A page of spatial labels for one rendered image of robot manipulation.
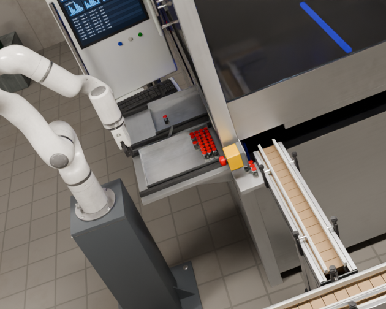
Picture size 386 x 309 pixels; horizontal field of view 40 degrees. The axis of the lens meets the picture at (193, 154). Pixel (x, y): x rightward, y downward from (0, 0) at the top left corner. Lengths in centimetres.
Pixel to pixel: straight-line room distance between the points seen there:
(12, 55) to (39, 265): 194
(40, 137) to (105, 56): 100
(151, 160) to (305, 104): 75
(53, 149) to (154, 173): 50
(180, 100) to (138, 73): 43
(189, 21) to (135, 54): 120
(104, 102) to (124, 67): 101
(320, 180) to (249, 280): 79
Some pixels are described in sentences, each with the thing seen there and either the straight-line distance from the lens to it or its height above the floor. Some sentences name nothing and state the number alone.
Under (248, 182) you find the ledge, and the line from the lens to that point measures 213.
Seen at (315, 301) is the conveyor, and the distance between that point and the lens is 170.
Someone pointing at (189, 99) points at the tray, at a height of 88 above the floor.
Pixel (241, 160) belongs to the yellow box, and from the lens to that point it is 206.
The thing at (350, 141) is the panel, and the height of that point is 79.
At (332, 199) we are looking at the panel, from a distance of 254.
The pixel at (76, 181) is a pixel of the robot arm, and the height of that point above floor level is 107.
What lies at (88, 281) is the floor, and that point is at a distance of 330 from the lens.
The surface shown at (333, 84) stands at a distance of 213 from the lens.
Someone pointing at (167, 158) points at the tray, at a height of 88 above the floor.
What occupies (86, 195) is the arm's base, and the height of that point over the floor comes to 98.
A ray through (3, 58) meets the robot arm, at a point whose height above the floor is 165.
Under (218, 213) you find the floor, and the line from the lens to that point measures 327.
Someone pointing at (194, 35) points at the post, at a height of 153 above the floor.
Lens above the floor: 237
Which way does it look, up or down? 39 degrees down
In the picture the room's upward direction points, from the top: 22 degrees counter-clockwise
